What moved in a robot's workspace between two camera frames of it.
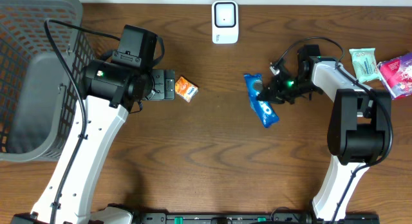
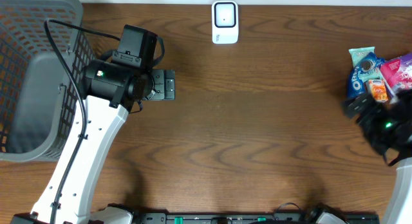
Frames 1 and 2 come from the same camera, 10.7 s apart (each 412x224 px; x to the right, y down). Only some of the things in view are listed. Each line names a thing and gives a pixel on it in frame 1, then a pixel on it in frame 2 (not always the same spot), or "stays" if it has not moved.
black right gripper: [278, 89] → [359, 105]
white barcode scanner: [224, 22] stays
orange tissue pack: [185, 89] → [378, 89]
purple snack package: [396, 74] stays
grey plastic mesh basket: [40, 98] stays
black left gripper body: [164, 84] stays
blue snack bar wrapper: [266, 111] → [367, 69]
